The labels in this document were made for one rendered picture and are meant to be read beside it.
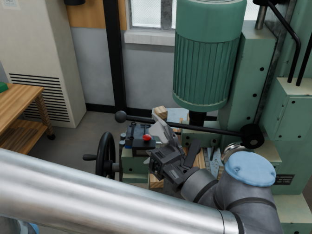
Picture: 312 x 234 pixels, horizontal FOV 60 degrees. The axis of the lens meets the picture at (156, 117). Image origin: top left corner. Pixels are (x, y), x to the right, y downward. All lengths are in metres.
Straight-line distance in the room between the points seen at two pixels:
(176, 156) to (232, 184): 0.21
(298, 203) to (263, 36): 0.64
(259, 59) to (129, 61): 1.71
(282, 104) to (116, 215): 0.49
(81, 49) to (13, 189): 2.14
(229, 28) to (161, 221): 0.48
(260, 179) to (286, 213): 0.58
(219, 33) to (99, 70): 1.90
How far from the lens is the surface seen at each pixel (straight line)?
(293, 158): 0.99
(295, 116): 0.75
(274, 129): 0.77
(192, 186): 0.66
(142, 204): 0.40
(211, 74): 0.75
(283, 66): 0.76
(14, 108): 2.12
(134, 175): 1.01
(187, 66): 0.75
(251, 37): 0.75
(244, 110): 0.86
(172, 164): 0.71
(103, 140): 1.03
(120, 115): 0.74
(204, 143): 0.97
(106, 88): 2.59
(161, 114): 1.18
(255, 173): 0.53
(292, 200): 1.14
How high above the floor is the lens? 1.65
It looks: 39 degrees down
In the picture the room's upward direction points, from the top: straight up
